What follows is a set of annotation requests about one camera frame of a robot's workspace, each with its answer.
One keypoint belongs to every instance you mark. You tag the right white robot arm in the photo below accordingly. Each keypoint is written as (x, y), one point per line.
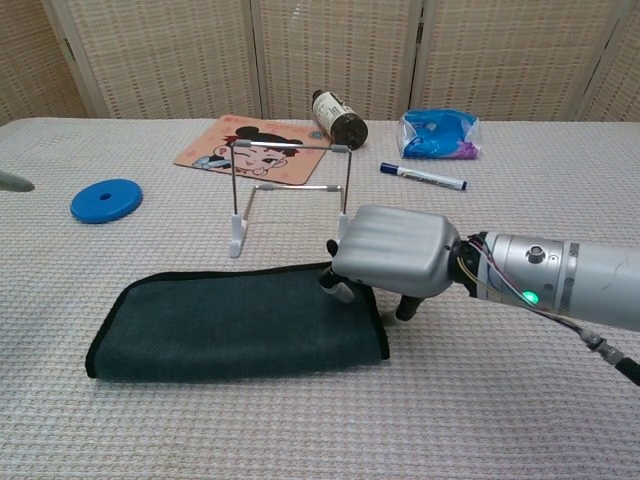
(575, 280)

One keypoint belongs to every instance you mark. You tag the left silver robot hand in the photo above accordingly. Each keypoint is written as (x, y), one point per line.
(12, 182)

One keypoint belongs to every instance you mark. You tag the white woven tablecloth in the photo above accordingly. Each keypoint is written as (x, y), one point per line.
(300, 430)

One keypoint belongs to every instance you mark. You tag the cartoon girl mouse pad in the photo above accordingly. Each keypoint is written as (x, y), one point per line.
(205, 145)

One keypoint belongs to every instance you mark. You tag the dark brown labelled bottle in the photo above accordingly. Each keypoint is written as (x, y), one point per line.
(345, 127)

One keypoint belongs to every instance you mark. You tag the blue capped whiteboard marker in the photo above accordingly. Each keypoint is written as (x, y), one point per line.
(425, 177)

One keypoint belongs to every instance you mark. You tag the blue plastic disc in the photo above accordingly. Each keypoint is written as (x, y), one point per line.
(90, 205)

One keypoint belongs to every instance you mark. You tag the yellow and grey cloth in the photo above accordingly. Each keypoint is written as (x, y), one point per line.
(235, 325)

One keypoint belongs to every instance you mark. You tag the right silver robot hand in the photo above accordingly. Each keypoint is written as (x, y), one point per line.
(395, 250)

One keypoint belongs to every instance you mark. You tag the woven folding screen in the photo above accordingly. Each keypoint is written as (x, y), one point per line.
(175, 55)

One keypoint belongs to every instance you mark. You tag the blue plastic packet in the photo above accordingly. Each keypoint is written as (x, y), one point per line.
(430, 137)

